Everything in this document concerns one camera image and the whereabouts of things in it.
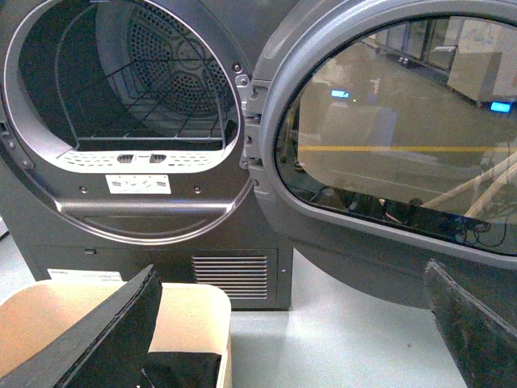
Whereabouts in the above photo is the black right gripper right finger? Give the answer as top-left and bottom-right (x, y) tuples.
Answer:
(423, 259), (516, 387)

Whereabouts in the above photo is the beige plastic laundry hamper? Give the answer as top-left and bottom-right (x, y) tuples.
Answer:
(1, 280), (233, 387)

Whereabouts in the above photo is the white label sticker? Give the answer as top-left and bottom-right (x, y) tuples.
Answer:
(47, 268), (123, 282)

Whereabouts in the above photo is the dark grey tumble dryer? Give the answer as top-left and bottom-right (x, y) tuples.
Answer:
(1, 1), (295, 310)

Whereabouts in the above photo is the black printed t-shirt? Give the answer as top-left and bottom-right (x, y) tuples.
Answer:
(137, 352), (221, 387)

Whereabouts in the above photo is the grey round dryer door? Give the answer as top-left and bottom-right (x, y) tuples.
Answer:
(242, 1), (516, 306)

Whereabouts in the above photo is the white instruction sticker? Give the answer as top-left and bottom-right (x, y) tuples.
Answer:
(105, 175), (171, 195)

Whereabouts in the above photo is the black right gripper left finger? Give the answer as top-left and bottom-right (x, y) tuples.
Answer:
(19, 265), (162, 387)

